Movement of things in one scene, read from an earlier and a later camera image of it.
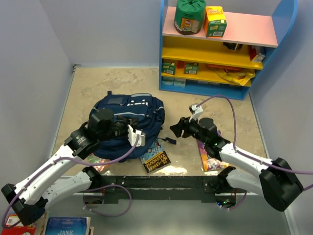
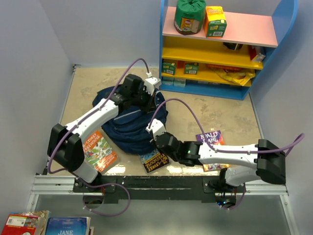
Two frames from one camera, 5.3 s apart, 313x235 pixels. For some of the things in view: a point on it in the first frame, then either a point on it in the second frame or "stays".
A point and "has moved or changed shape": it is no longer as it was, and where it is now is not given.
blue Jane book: (68, 225) stays
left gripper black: (130, 121) to (151, 103)
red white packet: (256, 55) stays
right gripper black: (177, 129) to (166, 133)
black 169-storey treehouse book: (155, 158) stays
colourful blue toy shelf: (230, 66) stays
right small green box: (191, 68) stays
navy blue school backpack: (147, 111) has moved or changed shape
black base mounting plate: (191, 189) stays
